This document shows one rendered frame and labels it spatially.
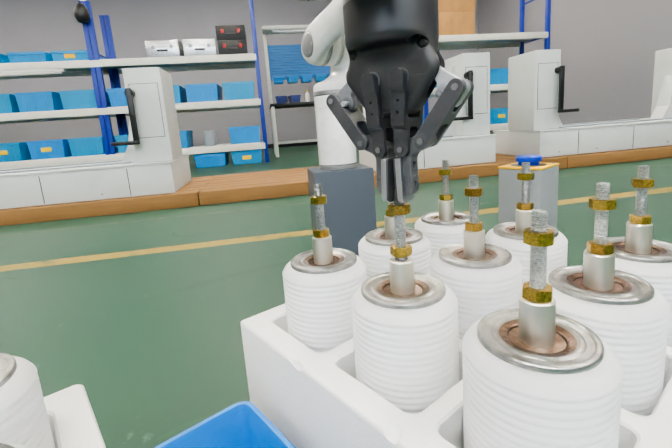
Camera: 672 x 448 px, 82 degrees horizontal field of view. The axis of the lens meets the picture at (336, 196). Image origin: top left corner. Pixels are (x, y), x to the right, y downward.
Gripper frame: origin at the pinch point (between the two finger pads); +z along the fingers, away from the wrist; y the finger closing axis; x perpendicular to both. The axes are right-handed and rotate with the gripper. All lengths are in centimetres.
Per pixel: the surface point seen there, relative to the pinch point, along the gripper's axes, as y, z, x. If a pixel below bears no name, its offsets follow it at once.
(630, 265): -16.6, 10.6, -15.8
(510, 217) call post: -0.5, 12.6, -38.3
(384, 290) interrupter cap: 1.4, 10.3, 0.8
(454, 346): -4.8, 14.5, -0.1
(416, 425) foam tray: -4.3, 17.4, 6.8
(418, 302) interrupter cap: -2.7, 9.9, 2.3
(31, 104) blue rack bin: 523, -51, -127
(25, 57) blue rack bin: 521, -102, -130
